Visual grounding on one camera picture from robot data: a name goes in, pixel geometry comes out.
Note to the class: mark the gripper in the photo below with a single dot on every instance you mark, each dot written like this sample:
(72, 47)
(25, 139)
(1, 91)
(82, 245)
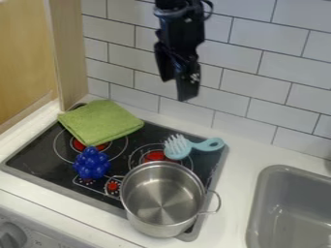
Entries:
(181, 35)

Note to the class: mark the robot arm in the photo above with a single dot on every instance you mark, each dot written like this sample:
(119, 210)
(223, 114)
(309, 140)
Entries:
(179, 6)

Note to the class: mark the light blue brush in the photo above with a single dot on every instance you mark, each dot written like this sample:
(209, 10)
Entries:
(183, 147)

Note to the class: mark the green cloth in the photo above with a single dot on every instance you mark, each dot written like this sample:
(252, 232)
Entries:
(100, 121)

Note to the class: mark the toy stove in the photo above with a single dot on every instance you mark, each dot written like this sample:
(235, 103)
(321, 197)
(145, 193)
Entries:
(107, 155)

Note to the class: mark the blue toy grapes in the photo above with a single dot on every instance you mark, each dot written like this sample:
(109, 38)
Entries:
(91, 163)

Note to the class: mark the silver pot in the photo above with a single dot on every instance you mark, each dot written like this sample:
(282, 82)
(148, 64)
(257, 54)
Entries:
(166, 198)

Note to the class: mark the toy sink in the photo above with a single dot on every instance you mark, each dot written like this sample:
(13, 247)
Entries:
(293, 210)

